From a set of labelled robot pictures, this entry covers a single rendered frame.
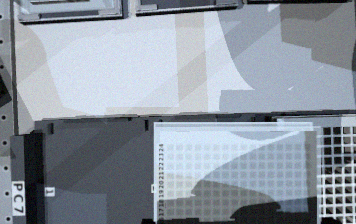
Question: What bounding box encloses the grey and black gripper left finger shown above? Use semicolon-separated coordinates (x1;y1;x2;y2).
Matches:
141;219;156;224

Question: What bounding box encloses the grey flat base plate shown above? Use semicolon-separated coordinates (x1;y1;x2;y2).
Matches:
0;0;14;224

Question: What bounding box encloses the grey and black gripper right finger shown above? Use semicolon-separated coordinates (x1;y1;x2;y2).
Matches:
321;217;342;224

